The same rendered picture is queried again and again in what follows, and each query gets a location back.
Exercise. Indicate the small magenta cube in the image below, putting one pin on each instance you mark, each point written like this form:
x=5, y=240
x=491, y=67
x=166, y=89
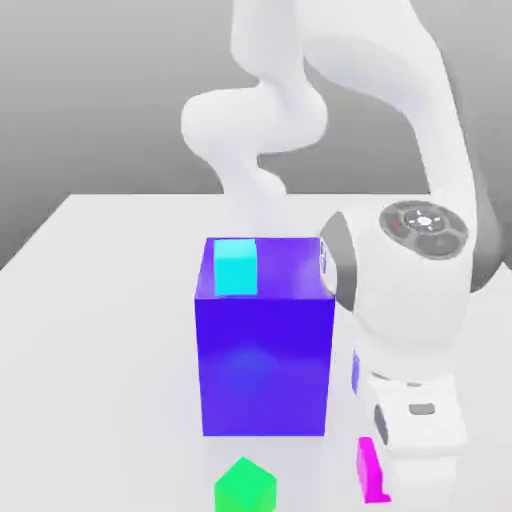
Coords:
x=368, y=468

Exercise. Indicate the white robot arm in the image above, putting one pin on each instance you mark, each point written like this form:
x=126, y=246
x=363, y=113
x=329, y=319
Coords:
x=404, y=288

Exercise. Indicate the large blue box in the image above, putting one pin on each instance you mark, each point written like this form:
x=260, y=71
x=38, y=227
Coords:
x=264, y=368

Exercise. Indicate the small cyan cube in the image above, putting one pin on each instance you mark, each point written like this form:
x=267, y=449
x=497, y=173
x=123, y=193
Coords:
x=235, y=268

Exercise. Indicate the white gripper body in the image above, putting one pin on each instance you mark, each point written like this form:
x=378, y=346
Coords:
x=424, y=484

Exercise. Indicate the small green cube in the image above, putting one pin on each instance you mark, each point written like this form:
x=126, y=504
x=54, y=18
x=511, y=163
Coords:
x=244, y=488

